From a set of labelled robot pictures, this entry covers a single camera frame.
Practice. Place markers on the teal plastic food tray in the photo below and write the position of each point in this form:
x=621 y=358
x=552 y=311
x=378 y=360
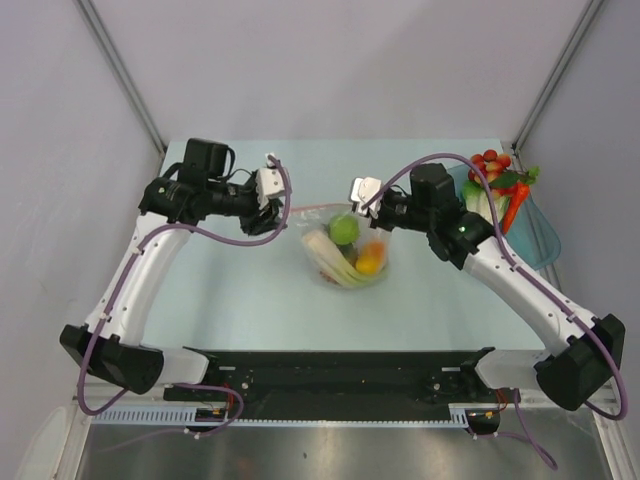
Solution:
x=531 y=236

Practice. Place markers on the yellow toy mango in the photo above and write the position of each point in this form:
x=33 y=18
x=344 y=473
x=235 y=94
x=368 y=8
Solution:
x=371 y=258

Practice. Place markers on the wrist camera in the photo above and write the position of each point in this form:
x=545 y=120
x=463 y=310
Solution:
x=270 y=181
x=365 y=196

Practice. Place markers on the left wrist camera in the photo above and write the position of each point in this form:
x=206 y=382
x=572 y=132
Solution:
x=270 y=181

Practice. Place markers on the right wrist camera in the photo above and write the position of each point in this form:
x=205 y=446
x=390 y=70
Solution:
x=365 y=196

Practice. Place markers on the corner aluminium post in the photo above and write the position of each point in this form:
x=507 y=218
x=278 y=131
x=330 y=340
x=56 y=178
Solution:
x=113 y=58
x=576 y=38

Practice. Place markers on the red strawberry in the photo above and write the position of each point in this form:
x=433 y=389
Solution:
x=516 y=185

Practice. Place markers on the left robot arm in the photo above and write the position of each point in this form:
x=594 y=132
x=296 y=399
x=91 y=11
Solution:
x=109 y=344

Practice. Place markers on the right corner aluminium post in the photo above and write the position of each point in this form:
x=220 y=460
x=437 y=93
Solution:
x=576 y=38

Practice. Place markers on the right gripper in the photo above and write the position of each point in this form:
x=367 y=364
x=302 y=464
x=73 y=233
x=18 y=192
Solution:
x=380 y=222

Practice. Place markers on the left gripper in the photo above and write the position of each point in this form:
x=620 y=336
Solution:
x=253 y=224

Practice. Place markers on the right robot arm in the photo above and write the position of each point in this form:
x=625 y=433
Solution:
x=581 y=351

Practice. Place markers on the left corner aluminium post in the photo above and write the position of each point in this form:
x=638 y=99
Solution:
x=113 y=58

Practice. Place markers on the green round fruit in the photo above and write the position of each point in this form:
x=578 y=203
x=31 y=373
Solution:
x=343 y=229

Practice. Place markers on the aluminium frame rail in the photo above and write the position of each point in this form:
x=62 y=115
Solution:
x=99 y=393

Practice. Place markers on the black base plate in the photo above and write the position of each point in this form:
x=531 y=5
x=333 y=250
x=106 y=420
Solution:
x=343 y=386

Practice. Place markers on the clear zip top bag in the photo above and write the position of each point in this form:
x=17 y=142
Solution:
x=341 y=246

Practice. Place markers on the white green cabbage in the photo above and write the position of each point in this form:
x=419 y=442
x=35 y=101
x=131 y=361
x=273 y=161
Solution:
x=477 y=201

